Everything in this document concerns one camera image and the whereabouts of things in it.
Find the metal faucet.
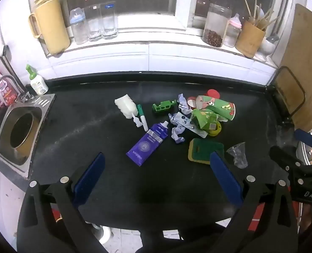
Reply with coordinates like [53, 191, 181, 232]
[0, 75, 31, 103]

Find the bundle of wooden chopsticks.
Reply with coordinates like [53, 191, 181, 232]
[241, 0, 280, 31]

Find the wooden cutting board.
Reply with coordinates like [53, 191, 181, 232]
[274, 4, 312, 132]

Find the clear plastic cup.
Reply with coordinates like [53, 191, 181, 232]
[226, 142, 249, 169]

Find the white sponge bottle brush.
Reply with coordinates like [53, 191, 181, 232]
[114, 93, 143, 128]

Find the green marker pen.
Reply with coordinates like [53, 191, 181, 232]
[137, 104, 149, 132]

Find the pale blue wrapper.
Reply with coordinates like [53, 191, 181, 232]
[177, 93, 192, 114]
[171, 126, 186, 145]

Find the purple toothpaste tube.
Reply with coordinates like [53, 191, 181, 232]
[126, 121, 169, 166]

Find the green paper carton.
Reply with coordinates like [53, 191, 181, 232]
[191, 108, 220, 132]

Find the white ceramic jar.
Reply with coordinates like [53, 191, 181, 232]
[259, 34, 280, 57]

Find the green yellow scrub sponge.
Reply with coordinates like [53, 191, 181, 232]
[188, 138, 224, 165]

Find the green cap soap bottle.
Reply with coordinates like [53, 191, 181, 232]
[26, 65, 49, 95]

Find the yellow tape roll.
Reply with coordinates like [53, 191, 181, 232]
[207, 121, 222, 137]

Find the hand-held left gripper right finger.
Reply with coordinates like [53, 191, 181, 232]
[209, 151, 299, 253]

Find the green plastic toy piece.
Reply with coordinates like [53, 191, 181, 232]
[152, 99, 177, 114]

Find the glass jar with red beans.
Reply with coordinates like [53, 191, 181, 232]
[202, 3, 232, 48]

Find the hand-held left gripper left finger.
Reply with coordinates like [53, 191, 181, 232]
[17, 152, 106, 253]

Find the pink cap baby bottle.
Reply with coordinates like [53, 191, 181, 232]
[223, 14, 242, 48]

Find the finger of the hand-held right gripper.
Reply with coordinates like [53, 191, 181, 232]
[269, 146, 308, 176]
[294, 129, 312, 149]

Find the blue cap baby bottle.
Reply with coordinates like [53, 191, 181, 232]
[69, 7, 88, 45]

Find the yellow plastic pitcher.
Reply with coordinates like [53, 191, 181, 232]
[28, 0, 70, 56]

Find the white head dish brush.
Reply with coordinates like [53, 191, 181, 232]
[0, 45, 22, 85]

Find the bamboo chopstick holder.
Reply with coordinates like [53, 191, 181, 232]
[235, 20, 266, 58]

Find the stainless steel sink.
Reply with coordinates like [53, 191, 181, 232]
[0, 93, 55, 178]

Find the black wire rack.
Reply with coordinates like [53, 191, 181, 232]
[273, 66, 306, 118]

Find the clear glass tumbler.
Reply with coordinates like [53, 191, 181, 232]
[84, 5, 104, 41]
[100, 2, 119, 39]

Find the red printed packet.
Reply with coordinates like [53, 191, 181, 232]
[0, 80, 18, 106]

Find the metal pot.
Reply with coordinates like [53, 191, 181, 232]
[296, 140, 312, 166]

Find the clear plastic blister pack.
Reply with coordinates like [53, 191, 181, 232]
[169, 112, 208, 139]

